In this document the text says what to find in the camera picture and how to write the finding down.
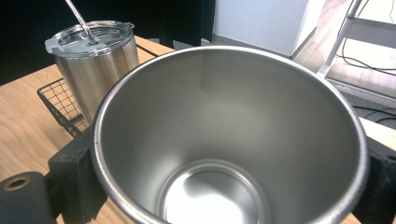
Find stainless steel tumbler with lid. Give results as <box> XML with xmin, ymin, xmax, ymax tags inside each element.
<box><xmin>44</xmin><ymin>20</ymin><xmax>141</xmax><ymax>126</ymax></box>

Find metal drinking straw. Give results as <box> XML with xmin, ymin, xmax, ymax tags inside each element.
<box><xmin>64</xmin><ymin>0</ymin><xmax>98</xmax><ymax>47</ymax></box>

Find white mug with steel interior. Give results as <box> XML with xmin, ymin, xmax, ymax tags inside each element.
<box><xmin>90</xmin><ymin>46</ymin><xmax>370</xmax><ymax>224</ymax></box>

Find black floor cables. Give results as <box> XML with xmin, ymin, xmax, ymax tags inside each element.
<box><xmin>352</xmin><ymin>105</ymin><xmax>396</xmax><ymax>124</ymax></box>

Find white panel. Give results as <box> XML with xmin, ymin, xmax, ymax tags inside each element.
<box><xmin>212</xmin><ymin>0</ymin><xmax>327</xmax><ymax>58</ymax></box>

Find dark curtain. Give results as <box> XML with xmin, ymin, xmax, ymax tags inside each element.
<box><xmin>0</xmin><ymin>0</ymin><xmax>217</xmax><ymax>87</ymax></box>

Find brown wire mesh basket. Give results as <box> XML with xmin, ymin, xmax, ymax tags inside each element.
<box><xmin>36</xmin><ymin>43</ymin><xmax>161</xmax><ymax>139</ymax></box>

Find white metal desk frame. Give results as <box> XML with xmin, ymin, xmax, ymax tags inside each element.
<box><xmin>317</xmin><ymin>0</ymin><xmax>396</xmax><ymax>109</ymax></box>

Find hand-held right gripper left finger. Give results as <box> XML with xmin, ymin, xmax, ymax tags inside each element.
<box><xmin>47</xmin><ymin>125</ymin><xmax>108</xmax><ymax>224</ymax></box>

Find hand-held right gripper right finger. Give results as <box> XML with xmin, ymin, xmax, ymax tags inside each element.
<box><xmin>350</xmin><ymin>134</ymin><xmax>396</xmax><ymax>224</ymax></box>

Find tangled cables under desk frame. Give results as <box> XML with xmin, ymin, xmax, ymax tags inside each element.
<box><xmin>340</xmin><ymin>0</ymin><xmax>396</xmax><ymax>77</ymax></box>

